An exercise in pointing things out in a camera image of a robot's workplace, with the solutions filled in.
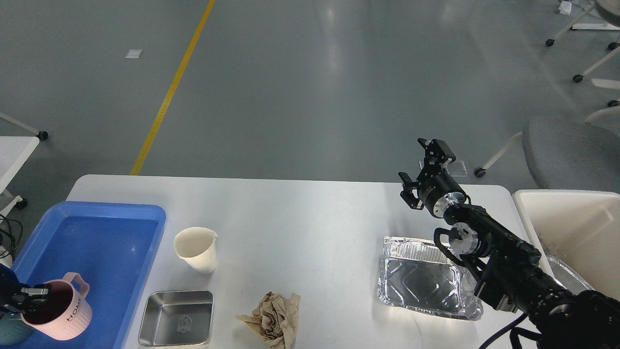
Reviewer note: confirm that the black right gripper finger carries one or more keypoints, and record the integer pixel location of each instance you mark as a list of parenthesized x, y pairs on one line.
[(408, 194), (438, 155)]

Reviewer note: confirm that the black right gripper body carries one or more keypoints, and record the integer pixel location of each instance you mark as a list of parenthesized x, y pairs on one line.
[(438, 192)]

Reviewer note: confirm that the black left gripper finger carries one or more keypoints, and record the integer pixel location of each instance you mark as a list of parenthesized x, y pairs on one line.
[(35, 293)]

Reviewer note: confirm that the pink mug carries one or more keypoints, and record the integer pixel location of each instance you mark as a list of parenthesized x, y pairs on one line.
[(66, 313)]

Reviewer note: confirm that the steel square tray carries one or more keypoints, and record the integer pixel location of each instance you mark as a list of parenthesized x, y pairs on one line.
[(177, 320)]

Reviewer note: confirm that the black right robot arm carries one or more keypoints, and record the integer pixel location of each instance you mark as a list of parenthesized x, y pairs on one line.
[(506, 267)]

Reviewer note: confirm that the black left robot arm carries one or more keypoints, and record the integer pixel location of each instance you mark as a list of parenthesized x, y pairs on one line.
[(17, 297)]

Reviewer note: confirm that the teal mug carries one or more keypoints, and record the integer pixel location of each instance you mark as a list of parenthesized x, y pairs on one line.
[(13, 330)]

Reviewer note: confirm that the aluminium foil tray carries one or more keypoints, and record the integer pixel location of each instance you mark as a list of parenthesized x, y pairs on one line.
[(414, 274)]

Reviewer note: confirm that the blue plastic tray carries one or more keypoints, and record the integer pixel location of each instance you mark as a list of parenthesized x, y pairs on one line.
[(112, 246)]

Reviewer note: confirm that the grey office chair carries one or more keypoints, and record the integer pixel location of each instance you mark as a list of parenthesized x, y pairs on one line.
[(566, 155)]

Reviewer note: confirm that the white side table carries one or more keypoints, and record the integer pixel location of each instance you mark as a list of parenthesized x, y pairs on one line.
[(14, 151)]

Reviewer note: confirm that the beige plastic bin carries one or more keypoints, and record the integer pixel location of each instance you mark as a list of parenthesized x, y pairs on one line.
[(580, 227)]

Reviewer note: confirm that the foil tray in bin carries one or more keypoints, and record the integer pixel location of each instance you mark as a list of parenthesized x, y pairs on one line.
[(566, 276)]

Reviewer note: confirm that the white chair left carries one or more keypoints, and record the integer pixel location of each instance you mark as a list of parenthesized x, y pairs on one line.
[(41, 135)]

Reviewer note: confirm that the white chair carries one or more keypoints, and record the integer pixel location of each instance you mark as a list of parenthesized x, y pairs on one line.
[(607, 11), (41, 135)]

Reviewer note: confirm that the white paper cup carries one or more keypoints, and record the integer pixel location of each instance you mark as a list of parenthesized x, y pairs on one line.
[(197, 246)]

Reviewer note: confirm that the crumpled brown paper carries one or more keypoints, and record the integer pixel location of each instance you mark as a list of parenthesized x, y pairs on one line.
[(275, 319)]

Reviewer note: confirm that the white chair top right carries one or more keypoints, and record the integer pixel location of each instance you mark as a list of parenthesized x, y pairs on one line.
[(607, 11)]

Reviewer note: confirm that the white floor tag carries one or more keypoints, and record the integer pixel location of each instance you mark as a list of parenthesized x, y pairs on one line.
[(134, 53)]

